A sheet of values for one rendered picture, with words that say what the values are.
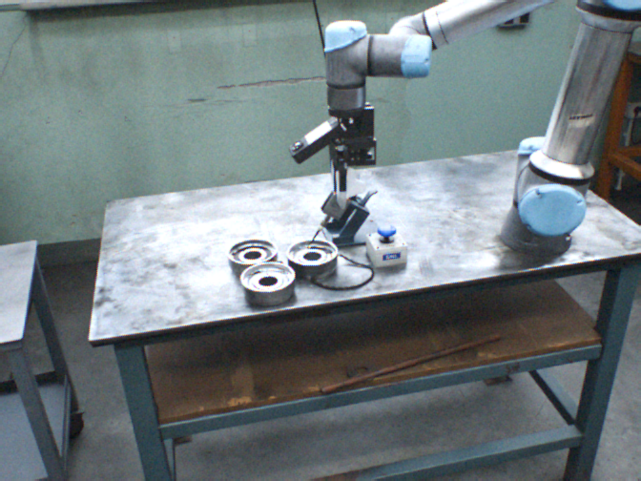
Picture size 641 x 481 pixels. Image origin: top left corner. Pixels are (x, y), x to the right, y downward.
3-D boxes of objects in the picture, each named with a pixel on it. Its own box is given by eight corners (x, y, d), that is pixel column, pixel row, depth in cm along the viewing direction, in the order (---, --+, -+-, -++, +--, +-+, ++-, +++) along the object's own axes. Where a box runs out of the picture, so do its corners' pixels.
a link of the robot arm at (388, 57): (434, 26, 124) (376, 25, 126) (429, 40, 114) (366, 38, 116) (432, 68, 128) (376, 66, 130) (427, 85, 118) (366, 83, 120)
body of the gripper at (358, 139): (376, 168, 131) (377, 110, 125) (334, 173, 129) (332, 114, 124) (366, 154, 137) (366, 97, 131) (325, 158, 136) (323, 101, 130)
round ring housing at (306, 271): (299, 286, 133) (298, 269, 131) (280, 262, 142) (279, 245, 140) (345, 274, 137) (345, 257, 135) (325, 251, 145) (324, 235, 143)
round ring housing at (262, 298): (305, 295, 130) (304, 278, 128) (260, 315, 125) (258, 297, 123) (277, 273, 138) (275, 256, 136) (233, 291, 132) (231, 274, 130)
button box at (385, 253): (375, 268, 138) (375, 248, 136) (365, 252, 144) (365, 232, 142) (412, 263, 139) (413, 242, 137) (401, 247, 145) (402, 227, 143)
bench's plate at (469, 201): (91, 348, 121) (88, 340, 120) (108, 207, 172) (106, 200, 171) (667, 256, 142) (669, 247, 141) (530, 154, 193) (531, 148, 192)
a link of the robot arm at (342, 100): (331, 92, 121) (321, 79, 128) (331, 115, 124) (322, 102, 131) (370, 88, 123) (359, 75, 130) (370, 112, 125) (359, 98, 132)
